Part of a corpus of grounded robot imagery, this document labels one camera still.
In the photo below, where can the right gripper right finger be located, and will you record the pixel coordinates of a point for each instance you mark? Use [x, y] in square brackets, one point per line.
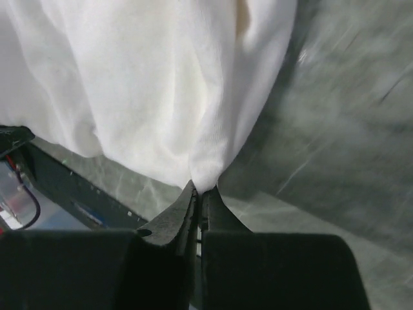
[241, 269]

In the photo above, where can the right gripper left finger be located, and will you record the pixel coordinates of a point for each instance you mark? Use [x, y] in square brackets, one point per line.
[151, 267]

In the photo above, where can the white t-shirt red print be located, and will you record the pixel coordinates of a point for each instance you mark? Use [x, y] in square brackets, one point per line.
[168, 89]

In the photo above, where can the black base beam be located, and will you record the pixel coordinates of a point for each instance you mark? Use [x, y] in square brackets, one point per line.
[75, 194]

